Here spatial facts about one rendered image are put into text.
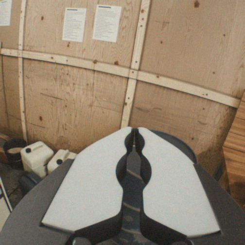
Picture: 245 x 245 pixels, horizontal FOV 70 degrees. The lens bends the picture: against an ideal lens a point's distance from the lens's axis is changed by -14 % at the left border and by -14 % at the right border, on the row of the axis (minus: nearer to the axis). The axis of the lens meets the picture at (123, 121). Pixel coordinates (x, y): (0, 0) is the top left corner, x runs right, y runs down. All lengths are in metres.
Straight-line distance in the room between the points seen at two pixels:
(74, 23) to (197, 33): 1.01
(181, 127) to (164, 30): 0.80
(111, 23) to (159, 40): 0.41
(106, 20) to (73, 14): 0.31
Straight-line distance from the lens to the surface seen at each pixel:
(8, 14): 2.38
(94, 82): 1.77
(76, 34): 1.78
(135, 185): 1.20
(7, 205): 1.60
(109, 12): 1.66
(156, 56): 1.56
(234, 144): 1.73
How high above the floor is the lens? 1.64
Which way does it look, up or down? 28 degrees down
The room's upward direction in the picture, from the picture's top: 10 degrees clockwise
